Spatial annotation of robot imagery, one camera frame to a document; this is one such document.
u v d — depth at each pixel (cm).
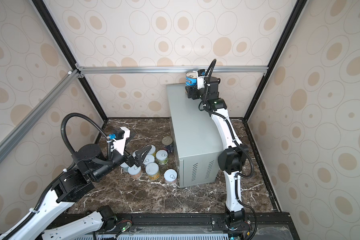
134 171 86
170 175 84
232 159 56
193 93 76
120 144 47
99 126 44
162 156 92
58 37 76
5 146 53
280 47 81
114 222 65
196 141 64
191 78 77
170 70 98
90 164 41
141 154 49
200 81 73
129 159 50
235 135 56
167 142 95
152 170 84
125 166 53
